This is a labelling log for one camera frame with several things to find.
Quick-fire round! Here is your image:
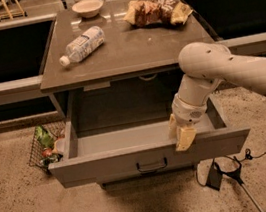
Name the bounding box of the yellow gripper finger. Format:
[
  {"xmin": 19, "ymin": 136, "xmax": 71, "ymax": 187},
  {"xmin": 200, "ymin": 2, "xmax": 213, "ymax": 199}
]
[
  {"xmin": 168, "ymin": 114, "xmax": 177, "ymax": 139},
  {"xmin": 176, "ymin": 126, "xmax": 197, "ymax": 152}
]

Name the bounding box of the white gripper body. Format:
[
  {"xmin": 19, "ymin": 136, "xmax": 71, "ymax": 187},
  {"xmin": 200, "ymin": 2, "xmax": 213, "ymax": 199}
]
[{"xmin": 171, "ymin": 94, "xmax": 207, "ymax": 127}]

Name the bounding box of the grey top drawer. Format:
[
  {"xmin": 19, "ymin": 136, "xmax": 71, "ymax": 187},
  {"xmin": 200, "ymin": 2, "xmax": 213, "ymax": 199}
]
[{"xmin": 49, "ymin": 98, "xmax": 250, "ymax": 188}]

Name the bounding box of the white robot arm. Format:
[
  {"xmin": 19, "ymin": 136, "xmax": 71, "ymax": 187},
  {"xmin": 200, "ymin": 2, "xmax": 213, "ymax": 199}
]
[{"xmin": 169, "ymin": 42, "xmax": 266, "ymax": 152}]

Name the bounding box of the grey drawer cabinet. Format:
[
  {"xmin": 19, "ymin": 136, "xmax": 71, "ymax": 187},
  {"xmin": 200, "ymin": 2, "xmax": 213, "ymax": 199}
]
[{"xmin": 40, "ymin": 0, "xmax": 211, "ymax": 126}]

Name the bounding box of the black power adapter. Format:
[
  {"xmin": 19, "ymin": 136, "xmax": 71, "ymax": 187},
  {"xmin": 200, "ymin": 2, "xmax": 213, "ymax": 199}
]
[{"xmin": 206, "ymin": 162, "xmax": 223, "ymax": 191}]

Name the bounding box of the metal tripod leg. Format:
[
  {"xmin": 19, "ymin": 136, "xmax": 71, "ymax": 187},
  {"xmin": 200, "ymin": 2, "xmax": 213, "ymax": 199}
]
[{"xmin": 215, "ymin": 158, "xmax": 266, "ymax": 212}]

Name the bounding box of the crumpled chip bag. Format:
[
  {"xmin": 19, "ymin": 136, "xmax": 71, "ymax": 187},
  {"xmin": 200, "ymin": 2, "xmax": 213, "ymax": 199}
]
[{"xmin": 123, "ymin": 0, "xmax": 192, "ymax": 28}]

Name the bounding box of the white cup in basket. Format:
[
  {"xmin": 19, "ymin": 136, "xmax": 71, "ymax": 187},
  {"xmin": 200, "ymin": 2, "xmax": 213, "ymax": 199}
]
[{"xmin": 52, "ymin": 138, "xmax": 65, "ymax": 155}]

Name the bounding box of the clear plastic water bottle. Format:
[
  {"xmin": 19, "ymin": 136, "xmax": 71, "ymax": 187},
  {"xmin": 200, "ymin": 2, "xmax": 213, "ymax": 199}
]
[{"xmin": 59, "ymin": 26, "xmax": 105, "ymax": 67}]

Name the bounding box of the green snack bag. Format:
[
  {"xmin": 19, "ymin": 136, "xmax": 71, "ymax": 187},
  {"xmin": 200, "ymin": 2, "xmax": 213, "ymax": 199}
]
[{"xmin": 34, "ymin": 125, "xmax": 54, "ymax": 148}]

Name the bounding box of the beige ceramic bowl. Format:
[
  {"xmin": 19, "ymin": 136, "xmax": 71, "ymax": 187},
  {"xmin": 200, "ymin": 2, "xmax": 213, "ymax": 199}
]
[{"xmin": 72, "ymin": 0, "xmax": 104, "ymax": 19}]

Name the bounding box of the black cable on floor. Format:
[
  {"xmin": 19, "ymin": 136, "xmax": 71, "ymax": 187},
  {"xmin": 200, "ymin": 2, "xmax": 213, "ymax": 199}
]
[{"xmin": 189, "ymin": 131, "xmax": 266, "ymax": 190}]

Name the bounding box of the black wire basket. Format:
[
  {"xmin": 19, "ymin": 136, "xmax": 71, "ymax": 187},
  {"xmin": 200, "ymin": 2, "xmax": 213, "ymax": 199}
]
[{"xmin": 29, "ymin": 121, "xmax": 65, "ymax": 175}]

